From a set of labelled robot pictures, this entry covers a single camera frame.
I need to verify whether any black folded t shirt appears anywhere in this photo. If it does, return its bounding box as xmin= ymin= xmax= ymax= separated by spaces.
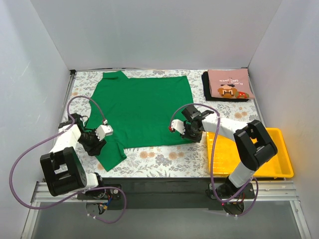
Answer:
xmin=201 ymin=71 xmax=249 ymax=102

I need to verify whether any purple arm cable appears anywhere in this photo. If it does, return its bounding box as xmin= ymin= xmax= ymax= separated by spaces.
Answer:
xmin=169 ymin=103 xmax=259 ymax=218
xmin=9 ymin=96 xmax=127 ymax=224

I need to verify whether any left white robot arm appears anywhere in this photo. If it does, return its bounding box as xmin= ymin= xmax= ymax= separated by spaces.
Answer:
xmin=40 ymin=114 xmax=113 ymax=199

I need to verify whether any aluminium mounting rail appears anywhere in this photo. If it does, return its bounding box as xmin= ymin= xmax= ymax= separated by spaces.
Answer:
xmin=32 ymin=181 xmax=299 ymax=202

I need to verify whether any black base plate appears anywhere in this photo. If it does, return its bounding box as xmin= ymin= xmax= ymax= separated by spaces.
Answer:
xmin=77 ymin=178 xmax=256 ymax=210

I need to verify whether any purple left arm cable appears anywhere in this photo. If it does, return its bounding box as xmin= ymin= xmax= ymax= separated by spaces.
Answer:
xmin=9 ymin=96 xmax=127 ymax=224

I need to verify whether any pink folded t shirt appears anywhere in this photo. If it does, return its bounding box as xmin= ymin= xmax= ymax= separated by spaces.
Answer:
xmin=208 ymin=68 xmax=255 ymax=100

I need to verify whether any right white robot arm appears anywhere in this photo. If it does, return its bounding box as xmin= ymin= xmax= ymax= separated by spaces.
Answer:
xmin=170 ymin=104 xmax=278 ymax=198

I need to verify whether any yellow plastic tray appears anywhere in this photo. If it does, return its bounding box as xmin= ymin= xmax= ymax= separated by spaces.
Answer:
xmin=206 ymin=127 xmax=294 ymax=178

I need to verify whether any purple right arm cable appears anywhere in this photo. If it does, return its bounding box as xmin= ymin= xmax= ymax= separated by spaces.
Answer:
xmin=169 ymin=103 xmax=259 ymax=218

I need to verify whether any green t shirt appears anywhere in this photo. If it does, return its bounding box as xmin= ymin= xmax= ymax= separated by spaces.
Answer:
xmin=87 ymin=71 xmax=193 ymax=171

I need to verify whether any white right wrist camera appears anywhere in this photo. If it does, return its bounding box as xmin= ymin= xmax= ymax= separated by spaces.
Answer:
xmin=168 ymin=119 xmax=185 ymax=134

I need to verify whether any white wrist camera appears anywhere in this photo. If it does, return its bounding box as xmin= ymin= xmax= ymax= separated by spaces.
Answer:
xmin=168 ymin=119 xmax=185 ymax=134
xmin=95 ymin=119 xmax=113 ymax=141

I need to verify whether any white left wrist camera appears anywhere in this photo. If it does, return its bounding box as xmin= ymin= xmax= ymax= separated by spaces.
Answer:
xmin=95 ymin=119 xmax=113 ymax=141

